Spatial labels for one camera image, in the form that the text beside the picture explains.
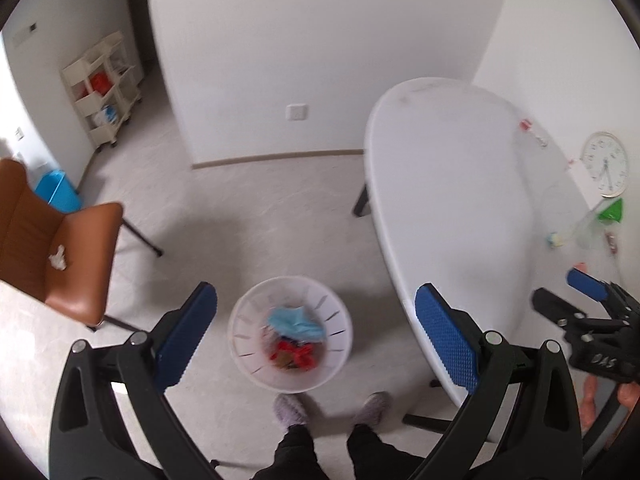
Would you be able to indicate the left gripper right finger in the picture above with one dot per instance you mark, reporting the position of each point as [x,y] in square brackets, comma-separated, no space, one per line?
[519,419]

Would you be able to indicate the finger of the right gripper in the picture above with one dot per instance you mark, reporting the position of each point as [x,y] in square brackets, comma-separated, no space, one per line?
[587,285]
[557,310]

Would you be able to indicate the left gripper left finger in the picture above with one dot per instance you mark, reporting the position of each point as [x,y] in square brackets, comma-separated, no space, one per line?
[88,436]

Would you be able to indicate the red and brown wrapper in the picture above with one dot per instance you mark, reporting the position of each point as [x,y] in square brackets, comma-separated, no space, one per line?
[294,355]

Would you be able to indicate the blue surgical face mask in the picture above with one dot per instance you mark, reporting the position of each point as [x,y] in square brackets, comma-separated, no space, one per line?
[296,324]

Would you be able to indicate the white plastic trash basket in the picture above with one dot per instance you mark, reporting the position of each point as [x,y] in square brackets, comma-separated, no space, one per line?
[251,339]

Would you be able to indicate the person's right hand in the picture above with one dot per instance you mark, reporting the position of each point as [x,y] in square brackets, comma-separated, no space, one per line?
[609,416]

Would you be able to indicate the clear plastic bottle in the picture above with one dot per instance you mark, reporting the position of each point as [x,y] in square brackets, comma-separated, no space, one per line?
[586,233]

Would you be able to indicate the green snack bag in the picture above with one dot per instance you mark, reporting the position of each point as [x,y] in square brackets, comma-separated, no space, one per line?
[613,212]

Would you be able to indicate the white card stand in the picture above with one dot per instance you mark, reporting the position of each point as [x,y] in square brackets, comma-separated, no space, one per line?
[587,188]

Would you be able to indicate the right grey slipper foot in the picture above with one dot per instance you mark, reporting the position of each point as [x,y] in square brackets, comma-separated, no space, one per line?
[374,409]

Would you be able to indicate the grey slipper foot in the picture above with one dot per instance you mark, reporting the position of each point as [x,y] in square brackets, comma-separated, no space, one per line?
[374,409]
[289,411]

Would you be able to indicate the white crumpled tissue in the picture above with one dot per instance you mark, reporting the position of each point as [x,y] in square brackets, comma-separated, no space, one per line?
[58,260]

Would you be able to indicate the left grey slipper foot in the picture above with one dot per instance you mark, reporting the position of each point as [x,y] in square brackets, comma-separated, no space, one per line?
[289,411]

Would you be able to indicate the person's black trouser legs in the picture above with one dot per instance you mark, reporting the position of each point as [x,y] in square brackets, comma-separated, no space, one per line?
[365,455]

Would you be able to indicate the brown leather chair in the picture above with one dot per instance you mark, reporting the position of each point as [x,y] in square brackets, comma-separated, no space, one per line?
[31,230]

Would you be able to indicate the blue plastic bin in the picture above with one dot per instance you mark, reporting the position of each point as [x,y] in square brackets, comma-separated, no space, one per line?
[57,191]

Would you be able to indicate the cream storage shelf cart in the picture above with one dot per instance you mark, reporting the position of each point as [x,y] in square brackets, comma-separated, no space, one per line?
[103,85]

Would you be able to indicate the white round wall clock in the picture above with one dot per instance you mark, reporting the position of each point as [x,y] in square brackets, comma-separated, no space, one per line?
[607,163]

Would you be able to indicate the white wall socket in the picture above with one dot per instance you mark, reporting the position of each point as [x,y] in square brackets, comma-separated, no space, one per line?
[296,112]

